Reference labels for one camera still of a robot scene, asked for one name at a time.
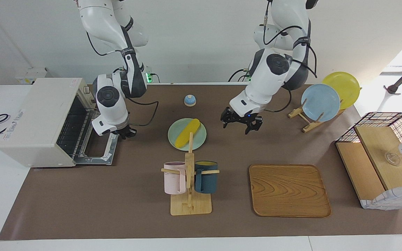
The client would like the white toaster oven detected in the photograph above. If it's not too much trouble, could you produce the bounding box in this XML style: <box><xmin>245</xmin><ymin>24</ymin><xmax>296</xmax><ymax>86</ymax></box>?
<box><xmin>0</xmin><ymin>77</ymin><xmax>98</xmax><ymax>168</ymax></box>

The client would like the brown table mat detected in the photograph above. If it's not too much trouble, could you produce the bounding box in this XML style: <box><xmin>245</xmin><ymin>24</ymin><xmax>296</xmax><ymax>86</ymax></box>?
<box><xmin>0</xmin><ymin>83</ymin><xmax>402</xmax><ymax>241</ymax></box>

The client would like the pink mug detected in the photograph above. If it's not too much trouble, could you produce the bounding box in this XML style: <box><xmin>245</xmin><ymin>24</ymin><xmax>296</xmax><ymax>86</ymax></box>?
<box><xmin>163</xmin><ymin>161</ymin><xmax>187</xmax><ymax>195</ymax></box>

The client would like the small clear glass item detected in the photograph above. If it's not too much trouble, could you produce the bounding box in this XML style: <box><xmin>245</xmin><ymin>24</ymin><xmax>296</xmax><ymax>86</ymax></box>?
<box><xmin>384</xmin><ymin>152</ymin><xmax>401</xmax><ymax>165</ymax></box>

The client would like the yellow plate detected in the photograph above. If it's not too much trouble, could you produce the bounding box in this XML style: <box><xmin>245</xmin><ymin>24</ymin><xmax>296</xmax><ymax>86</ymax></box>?
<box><xmin>322</xmin><ymin>71</ymin><xmax>361</xmax><ymax>110</ymax></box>

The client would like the oven wire rack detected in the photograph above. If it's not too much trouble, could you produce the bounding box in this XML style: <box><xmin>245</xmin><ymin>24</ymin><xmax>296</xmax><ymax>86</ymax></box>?
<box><xmin>57</xmin><ymin>96</ymin><xmax>98</xmax><ymax>157</ymax></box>

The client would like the white checkered fabric liner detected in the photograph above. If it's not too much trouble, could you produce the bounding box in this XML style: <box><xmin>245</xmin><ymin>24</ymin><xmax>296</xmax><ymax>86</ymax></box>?
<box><xmin>360</xmin><ymin>183</ymin><xmax>402</xmax><ymax>211</ymax></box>

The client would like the light blue plate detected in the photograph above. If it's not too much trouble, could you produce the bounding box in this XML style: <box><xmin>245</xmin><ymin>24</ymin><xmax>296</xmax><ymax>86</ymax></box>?
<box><xmin>301</xmin><ymin>84</ymin><xmax>341</xmax><ymax>122</ymax></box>

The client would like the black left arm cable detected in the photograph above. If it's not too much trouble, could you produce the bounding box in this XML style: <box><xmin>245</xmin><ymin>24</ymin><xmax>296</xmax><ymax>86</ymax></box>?
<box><xmin>262</xmin><ymin>0</ymin><xmax>318</xmax><ymax>113</ymax></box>

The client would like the wooden plate rack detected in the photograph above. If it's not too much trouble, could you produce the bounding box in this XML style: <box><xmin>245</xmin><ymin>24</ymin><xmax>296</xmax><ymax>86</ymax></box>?
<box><xmin>288</xmin><ymin>99</ymin><xmax>344</xmax><ymax>133</ymax></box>

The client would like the black wire basket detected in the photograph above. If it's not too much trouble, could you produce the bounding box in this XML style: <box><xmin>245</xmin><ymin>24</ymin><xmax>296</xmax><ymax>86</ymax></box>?
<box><xmin>335</xmin><ymin>112</ymin><xmax>402</xmax><ymax>175</ymax></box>

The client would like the wooden two-tier shelf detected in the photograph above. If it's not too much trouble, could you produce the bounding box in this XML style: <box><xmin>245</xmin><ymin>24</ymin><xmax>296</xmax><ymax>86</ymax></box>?
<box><xmin>336</xmin><ymin>125</ymin><xmax>402</xmax><ymax>202</ymax></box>

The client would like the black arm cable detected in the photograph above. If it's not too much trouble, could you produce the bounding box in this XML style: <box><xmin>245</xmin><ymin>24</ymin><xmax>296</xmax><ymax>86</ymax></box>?
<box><xmin>86</xmin><ymin>31</ymin><xmax>159</xmax><ymax>127</ymax></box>
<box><xmin>262</xmin><ymin>0</ymin><xmax>318</xmax><ymax>113</ymax></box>

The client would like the dark blue mug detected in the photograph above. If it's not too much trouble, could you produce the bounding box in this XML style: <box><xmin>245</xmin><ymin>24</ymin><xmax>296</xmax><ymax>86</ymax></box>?
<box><xmin>194</xmin><ymin>160</ymin><xmax>218</xmax><ymax>194</ymax></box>

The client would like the yellow corn cob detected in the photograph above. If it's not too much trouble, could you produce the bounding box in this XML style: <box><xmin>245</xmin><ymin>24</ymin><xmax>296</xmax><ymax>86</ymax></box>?
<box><xmin>174</xmin><ymin>119</ymin><xmax>201</xmax><ymax>148</ymax></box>

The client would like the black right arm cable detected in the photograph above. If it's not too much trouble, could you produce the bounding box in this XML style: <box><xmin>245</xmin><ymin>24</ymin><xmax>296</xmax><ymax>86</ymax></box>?
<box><xmin>86</xmin><ymin>31</ymin><xmax>159</xmax><ymax>127</ymax></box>

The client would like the wooden mug rack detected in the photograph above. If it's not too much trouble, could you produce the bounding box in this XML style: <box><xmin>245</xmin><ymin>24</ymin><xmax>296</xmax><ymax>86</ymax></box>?
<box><xmin>161</xmin><ymin>132</ymin><xmax>220</xmax><ymax>216</ymax></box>

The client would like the brown wooden tray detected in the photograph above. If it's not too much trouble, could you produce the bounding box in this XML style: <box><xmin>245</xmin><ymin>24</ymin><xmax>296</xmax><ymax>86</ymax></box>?
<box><xmin>249</xmin><ymin>164</ymin><xmax>332</xmax><ymax>218</ymax></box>

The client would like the light green plate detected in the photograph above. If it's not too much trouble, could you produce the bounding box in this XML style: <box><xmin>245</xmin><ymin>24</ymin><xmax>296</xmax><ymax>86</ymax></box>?
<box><xmin>168</xmin><ymin>118</ymin><xmax>207</xmax><ymax>151</ymax></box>

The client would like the oven glass door with handle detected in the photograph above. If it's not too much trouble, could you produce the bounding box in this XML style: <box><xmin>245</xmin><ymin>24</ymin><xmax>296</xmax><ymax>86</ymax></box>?
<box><xmin>74</xmin><ymin>132</ymin><xmax>119</xmax><ymax>165</ymax></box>

